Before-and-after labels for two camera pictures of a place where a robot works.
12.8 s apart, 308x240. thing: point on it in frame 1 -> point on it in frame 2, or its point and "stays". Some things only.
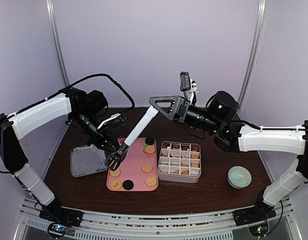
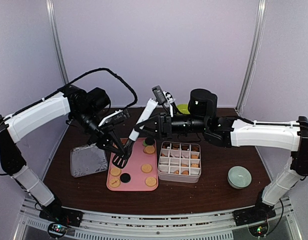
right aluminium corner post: x=260 y=22 stays
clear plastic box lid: x=86 y=160 stays
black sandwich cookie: x=127 y=184 -> x=125 y=177
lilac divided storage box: x=180 y=162 stays
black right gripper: x=179 y=109 -> x=166 y=132
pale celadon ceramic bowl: x=239 y=177 stays
